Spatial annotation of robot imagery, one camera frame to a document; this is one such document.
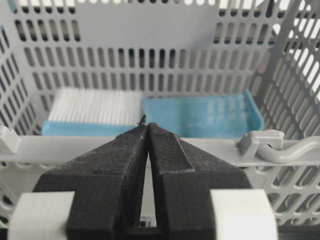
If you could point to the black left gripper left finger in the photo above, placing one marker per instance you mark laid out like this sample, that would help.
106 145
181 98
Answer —
108 184

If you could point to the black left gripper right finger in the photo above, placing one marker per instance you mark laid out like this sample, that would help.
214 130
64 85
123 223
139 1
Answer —
182 177

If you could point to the grey plastic shopping basket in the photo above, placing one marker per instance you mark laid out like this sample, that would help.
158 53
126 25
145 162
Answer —
165 49

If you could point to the grey basket handle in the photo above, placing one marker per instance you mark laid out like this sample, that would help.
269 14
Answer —
289 93

